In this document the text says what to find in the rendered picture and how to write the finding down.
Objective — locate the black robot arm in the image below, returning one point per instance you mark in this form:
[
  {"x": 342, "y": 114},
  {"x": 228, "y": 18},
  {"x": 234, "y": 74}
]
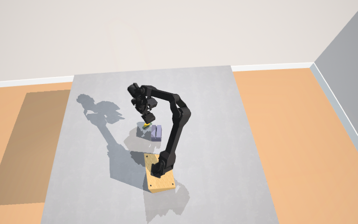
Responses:
[{"x": 180, "y": 117}]

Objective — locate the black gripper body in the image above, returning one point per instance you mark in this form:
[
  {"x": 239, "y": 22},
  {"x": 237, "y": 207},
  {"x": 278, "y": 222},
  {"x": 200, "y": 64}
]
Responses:
[{"x": 148, "y": 117}]

